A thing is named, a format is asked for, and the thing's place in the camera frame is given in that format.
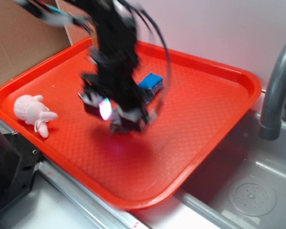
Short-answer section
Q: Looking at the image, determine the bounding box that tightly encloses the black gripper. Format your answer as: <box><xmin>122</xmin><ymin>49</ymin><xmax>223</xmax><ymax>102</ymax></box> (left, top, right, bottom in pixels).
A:
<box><xmin>80</xmin><ymin>48</ymin><xmax>157</xmax><ymax>134</ymax></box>

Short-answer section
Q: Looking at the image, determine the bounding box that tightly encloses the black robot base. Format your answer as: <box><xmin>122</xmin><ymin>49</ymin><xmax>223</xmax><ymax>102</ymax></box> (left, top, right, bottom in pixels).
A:
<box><xmin>0</xmin><ymin>131</ymin><xmax>40</xmax><ymax>214</ymax></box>

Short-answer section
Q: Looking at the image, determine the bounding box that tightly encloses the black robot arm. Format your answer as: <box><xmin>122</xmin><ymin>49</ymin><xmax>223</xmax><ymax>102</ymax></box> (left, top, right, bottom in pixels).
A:
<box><xmin>18</xmin><ymin>0</ymin><xmax>152</xmax><ymax>133</ymax></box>

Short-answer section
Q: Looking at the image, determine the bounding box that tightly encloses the blue sponge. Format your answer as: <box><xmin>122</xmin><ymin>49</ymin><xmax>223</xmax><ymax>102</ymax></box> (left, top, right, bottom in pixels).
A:
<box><xmin>138</xmin><ymin>73</ymin><xmax>163</xmax><ymax>104</ymax></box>

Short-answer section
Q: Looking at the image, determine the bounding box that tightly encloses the red plastic tray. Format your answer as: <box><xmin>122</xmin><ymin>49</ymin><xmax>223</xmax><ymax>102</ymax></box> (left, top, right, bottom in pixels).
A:
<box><xmin>0</xmin><ymin>38</ymin><xmax>262</xmax><ymax>210</ymax></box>

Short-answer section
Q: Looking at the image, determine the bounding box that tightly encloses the pink plush toy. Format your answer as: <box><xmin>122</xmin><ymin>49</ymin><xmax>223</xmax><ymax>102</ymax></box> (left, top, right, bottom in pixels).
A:
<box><xmin>13</xmin><ymin>95</ymin><xmax>58</xmax><ymax>138</ymax></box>

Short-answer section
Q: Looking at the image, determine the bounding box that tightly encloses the grey toy sink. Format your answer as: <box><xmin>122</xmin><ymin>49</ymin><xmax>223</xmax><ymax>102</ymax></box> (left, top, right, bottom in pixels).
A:
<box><xmin>131</xmin><ymin>89</ymin><xmax>286</xmax><ymax>229</ymax></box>

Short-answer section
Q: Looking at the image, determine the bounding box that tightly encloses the brown cardboard panel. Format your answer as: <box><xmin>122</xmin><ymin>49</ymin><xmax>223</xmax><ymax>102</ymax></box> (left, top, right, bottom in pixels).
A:
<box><xmin>0</xmin><ymin>0</ymin><xmax>88</xmax><ymax>86</ymax></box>

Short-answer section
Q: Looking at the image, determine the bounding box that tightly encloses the grey faucet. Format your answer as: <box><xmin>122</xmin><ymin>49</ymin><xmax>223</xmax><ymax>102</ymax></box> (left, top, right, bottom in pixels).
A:
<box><xmin>259</xmin><ymin>44</ymin><xmax>286</xmax><ymax>141</ymax></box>

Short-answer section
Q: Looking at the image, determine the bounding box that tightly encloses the round sink drain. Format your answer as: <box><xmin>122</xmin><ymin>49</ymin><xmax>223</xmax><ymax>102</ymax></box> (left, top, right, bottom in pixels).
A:
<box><xmin>228</xmin><ymin>177</ymin><xmax>276</xmax><ymax>217</ymax></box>

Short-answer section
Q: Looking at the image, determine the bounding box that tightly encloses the black cable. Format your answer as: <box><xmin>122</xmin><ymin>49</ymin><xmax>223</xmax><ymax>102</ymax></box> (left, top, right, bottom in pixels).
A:
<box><xmin>123</xmin><ymin>0</ymin><xmax>173</xmax><ymax>113</ymax></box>

